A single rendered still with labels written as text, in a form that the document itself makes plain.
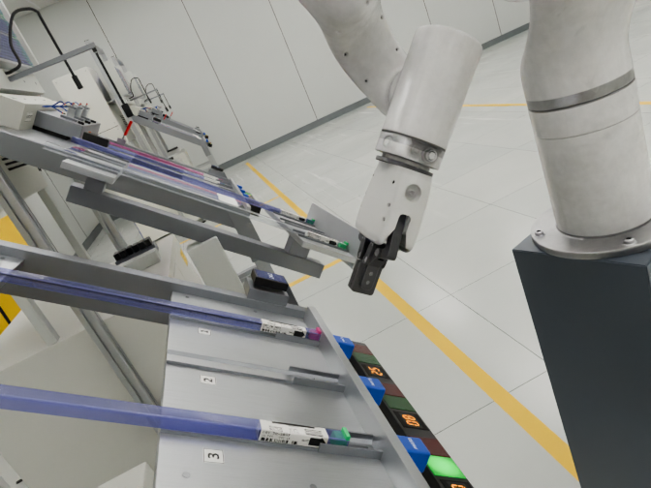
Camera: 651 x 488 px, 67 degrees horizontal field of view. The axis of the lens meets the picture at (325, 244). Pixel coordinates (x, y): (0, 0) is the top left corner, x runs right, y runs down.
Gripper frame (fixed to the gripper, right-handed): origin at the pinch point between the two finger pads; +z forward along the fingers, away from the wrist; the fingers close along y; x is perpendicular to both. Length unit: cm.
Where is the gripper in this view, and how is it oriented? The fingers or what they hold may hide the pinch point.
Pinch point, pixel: (364, 277)
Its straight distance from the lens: 64.6
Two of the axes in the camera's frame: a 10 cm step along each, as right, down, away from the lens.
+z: -3.1, 9.3, 1.7
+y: -2.6, -2.6, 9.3
